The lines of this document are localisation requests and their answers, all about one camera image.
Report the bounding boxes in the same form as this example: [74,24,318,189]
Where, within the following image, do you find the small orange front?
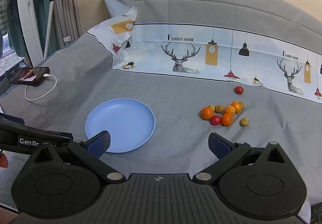
[222,113,233,126]

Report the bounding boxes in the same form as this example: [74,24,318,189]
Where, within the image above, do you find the small orange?
[231,101,242,114]
[222,113,233,126]

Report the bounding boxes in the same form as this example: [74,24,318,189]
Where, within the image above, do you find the red cherry tomato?
[210,115,222,126]
[234,86,245,95]

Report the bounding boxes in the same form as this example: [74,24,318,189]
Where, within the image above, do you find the peeled mandarin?
[223,105,236,117]

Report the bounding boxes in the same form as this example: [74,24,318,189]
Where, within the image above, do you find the large orange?
[200,107,213,120]

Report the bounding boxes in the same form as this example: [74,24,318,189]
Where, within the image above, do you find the small orange back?
[231,101,242,114]

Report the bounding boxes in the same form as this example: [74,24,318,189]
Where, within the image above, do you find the person left hand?
[0,152,9,168]

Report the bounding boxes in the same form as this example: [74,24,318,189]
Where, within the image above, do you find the light blue plate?
[85,98,156,153]

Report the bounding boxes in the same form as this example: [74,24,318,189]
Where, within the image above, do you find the grey sofa cover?
[1,0,321,204]

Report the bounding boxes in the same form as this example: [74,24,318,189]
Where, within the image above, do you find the black phone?
[5,67,50,86]

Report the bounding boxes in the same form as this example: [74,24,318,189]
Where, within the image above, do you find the white deer print cloth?
[89,0,321,103]

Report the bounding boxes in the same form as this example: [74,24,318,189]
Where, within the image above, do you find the white charging cable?
[24,73,58,102]

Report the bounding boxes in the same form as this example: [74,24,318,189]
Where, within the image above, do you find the white window frame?
[17,0,59,66]

